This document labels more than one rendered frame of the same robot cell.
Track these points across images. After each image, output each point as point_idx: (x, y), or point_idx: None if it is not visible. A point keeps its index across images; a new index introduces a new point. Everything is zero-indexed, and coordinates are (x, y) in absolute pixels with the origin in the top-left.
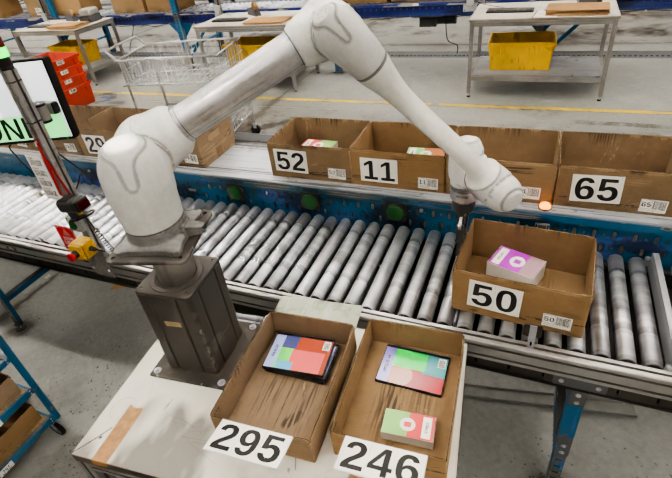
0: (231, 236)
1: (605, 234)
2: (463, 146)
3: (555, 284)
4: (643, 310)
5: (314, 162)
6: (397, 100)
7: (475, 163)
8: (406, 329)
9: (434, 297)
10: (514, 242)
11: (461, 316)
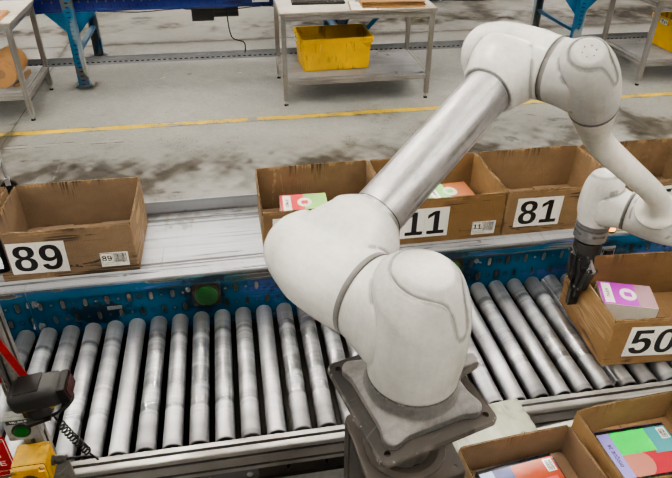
0: (250, 362)
1: (658, 244)
2: (660, 184)
3: (660, 308)
4: None
5: None
6: (605, 142)
7: (669, 200)
8: (615, 407)
9: (572, 360)
10: (609, 274)
11: (617, 372)
